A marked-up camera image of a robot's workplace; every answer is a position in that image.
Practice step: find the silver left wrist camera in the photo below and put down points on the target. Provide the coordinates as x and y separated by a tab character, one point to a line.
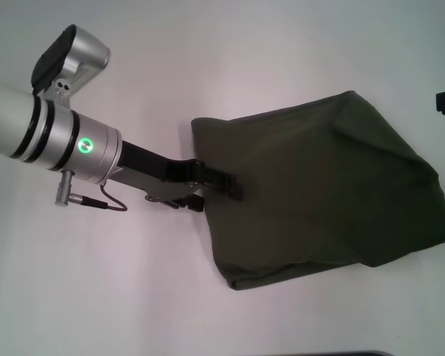
70	59

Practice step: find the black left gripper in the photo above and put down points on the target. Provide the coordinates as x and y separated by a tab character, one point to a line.
155	172

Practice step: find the dark green FREE t-shirt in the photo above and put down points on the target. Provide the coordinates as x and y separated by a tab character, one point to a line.
319	185

